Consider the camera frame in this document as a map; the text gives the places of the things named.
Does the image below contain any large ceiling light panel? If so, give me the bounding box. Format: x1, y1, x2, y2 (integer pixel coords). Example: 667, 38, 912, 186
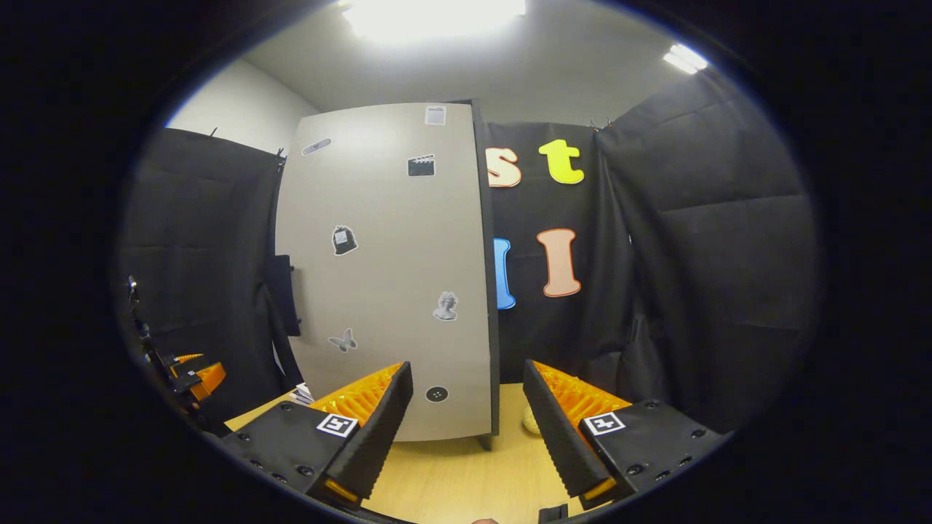
339, 0, 526, 42

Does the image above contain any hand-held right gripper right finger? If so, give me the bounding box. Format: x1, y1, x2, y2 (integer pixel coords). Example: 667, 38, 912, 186
522, 359, 731, 510

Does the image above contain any black cabinet door handle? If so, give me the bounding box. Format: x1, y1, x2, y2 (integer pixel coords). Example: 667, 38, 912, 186
266, 253, 303, 338

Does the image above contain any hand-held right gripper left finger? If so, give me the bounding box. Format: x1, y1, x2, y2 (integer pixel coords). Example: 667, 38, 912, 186
218, 361, 414, 507

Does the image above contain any black backdrop cloth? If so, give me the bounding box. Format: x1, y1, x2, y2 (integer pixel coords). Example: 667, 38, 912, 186
116, 69, 824, 437

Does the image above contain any small ceiling light panel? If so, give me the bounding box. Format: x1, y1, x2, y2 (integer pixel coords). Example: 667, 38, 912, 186
663, 44, 708, 76

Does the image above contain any grey cabinet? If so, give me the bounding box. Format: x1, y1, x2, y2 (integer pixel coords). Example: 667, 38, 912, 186
273, 99, 503, 452

